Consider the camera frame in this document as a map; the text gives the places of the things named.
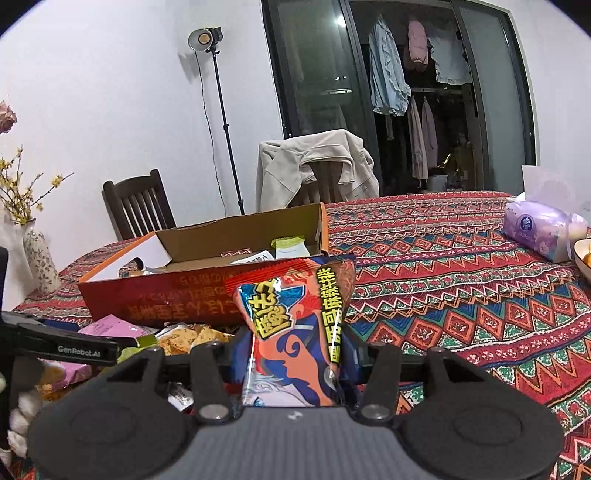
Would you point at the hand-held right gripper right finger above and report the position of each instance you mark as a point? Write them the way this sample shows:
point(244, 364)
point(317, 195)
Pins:
point(353, 364)

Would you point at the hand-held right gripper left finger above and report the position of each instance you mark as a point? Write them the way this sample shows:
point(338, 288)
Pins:
point(238, 360)

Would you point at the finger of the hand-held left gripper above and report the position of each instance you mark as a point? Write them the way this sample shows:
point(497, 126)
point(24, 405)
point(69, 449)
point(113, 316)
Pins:
point(60, 324)
point(83, 344)

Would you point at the red blue cartoon snack packet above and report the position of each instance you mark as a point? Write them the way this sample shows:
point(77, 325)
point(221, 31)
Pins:
point(295, 332)

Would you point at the green white snack bar packet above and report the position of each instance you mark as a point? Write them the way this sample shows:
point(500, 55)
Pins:
point(147, 341)
point(291, 249)

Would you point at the orange cardboard box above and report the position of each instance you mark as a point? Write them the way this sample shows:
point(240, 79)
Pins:
point(152, 295)

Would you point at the person's left hand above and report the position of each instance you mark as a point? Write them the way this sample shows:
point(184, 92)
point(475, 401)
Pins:
point(21, 420)

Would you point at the pink snack packet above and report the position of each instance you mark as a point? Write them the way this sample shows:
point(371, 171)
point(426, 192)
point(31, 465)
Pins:
point(111, 328)
point(69, 371)

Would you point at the gold cracker picture packet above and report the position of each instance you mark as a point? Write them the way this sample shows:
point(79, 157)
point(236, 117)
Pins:
point(184, 339)

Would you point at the floral white vase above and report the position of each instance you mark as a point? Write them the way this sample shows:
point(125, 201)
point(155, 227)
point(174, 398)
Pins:
point(41, 263)

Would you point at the gold white cracker packet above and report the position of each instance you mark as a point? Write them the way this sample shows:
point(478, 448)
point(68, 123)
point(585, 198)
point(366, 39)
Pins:
point(256, 257)

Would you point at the yellow flower branches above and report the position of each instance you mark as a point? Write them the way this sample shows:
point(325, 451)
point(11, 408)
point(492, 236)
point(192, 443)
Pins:
point(23, 213)

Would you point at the dark wooden chair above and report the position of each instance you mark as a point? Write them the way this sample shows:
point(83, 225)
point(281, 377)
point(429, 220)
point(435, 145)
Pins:
point(138, 203)

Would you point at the light brown wooden chair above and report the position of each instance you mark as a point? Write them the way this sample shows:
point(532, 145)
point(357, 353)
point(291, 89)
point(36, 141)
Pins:
point(325, 182)

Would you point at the beige jacket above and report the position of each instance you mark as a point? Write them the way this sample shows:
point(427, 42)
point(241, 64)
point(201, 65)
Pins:
point(286, 170)

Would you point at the pink artificial flowers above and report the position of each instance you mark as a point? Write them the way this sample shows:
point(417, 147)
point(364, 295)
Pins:
point(5, 117)

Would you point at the purple tissue pack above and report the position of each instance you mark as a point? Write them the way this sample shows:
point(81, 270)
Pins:
point(540, 226)

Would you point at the pale pink robe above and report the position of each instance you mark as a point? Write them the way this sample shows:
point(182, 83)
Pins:
point(431, 134)
point(417, 138)

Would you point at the fruit bowl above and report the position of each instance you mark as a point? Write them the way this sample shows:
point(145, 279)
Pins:
point(582, 274)

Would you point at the orange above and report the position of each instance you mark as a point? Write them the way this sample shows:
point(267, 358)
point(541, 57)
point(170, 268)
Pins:
point(586, 256)

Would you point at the light blue shirt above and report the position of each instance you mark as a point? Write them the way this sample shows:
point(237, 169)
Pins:
point(385, 69)

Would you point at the sliding glass door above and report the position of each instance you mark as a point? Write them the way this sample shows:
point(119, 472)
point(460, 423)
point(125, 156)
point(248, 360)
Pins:
point(314, 69)

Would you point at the white blouse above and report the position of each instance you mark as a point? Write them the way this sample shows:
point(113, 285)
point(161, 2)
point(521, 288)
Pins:
point(448, 60)

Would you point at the studio light on stand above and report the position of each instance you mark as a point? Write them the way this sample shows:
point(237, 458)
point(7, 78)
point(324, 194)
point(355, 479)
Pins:
point(203, 39)

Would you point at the pink jacket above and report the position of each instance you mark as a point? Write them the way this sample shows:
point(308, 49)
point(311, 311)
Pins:
point(417, 41)

